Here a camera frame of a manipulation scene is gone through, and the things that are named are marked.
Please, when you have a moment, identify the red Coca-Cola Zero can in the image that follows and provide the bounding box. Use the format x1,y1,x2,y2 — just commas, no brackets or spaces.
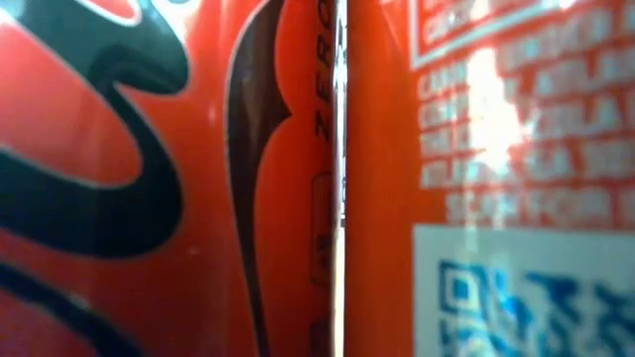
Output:
0,0,339,357

